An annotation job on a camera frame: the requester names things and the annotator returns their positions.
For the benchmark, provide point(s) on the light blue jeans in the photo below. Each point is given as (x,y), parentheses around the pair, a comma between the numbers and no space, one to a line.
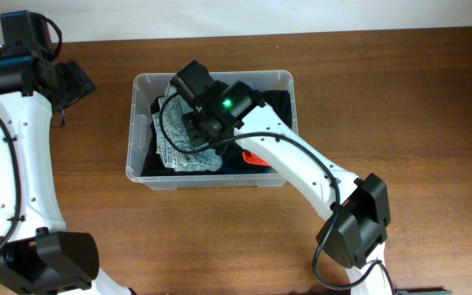
(174,126)

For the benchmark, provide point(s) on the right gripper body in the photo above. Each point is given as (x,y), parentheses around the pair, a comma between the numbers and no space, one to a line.
(199,129)

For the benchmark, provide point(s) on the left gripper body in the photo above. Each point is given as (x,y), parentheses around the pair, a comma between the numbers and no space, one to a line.
(77,82)

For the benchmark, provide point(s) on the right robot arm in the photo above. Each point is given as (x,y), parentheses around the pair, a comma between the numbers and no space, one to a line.
(350,252)

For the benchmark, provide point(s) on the clear plastic storage container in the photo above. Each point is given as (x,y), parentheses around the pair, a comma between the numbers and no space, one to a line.
(148,86)

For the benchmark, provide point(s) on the black garment with red waistband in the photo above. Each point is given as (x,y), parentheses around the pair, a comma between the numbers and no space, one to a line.
(234,155)

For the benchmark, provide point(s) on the blue garment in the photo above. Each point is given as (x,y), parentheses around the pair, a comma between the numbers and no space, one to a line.
(240,167)

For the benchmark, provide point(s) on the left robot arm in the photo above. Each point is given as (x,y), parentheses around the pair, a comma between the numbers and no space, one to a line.
(38,255)

